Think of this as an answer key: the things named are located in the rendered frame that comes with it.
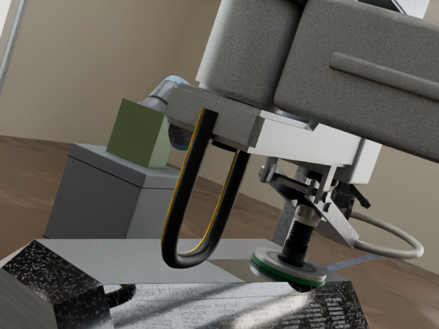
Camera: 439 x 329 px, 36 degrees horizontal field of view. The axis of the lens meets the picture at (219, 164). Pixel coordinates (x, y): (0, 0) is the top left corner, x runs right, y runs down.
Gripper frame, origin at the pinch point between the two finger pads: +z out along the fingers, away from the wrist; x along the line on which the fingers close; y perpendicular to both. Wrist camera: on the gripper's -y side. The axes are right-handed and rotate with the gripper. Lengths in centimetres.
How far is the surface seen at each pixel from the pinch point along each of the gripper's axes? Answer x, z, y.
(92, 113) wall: -609, 72, 178
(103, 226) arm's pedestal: -5, 26, 93
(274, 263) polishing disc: 87, -4, 40
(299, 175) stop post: -99, 0, 2
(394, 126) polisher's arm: 153, -52, 41
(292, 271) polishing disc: 89, -4, 35
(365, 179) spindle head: 79, -32, 21
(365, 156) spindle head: 86, -39, 25
